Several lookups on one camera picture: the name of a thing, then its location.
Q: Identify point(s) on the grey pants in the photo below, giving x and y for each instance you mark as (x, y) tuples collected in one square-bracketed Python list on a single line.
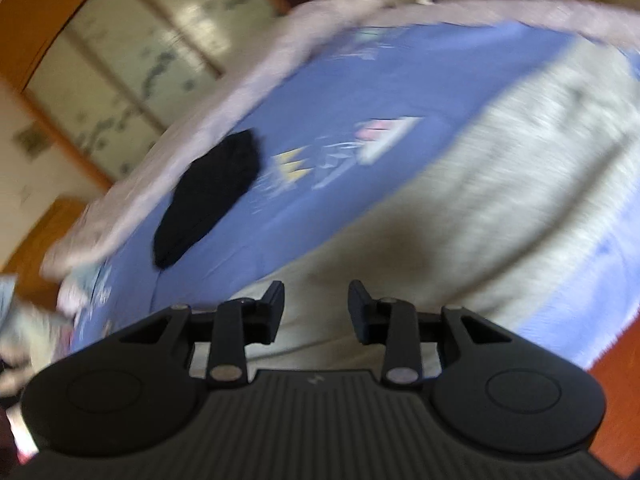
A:
[(500, 185)]

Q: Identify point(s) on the wooden headboard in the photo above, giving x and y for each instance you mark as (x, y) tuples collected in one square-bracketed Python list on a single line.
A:
[(45, 240)]

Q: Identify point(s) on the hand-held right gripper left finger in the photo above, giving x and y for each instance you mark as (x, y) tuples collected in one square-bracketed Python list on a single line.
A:
[(273, 310)]

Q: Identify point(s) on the black folded cloth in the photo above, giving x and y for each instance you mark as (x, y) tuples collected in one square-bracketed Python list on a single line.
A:
[(207, 197)]

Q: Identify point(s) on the wardrobe with frosted sliding doors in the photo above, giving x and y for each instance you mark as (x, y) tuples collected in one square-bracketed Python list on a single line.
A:
[(125, 60)]

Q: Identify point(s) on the pale pink quilt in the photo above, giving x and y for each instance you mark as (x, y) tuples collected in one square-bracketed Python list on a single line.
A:
[(130, 195)]

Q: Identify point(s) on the white floral pillow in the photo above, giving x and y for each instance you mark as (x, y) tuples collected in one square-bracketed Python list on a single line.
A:
[(30, 320)]

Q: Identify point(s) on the blue printed bed sheet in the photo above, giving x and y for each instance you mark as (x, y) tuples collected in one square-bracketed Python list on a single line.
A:
[(350, 110)]

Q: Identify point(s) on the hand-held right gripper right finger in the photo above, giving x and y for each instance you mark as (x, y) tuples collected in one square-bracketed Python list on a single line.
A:
[(357, 310)]

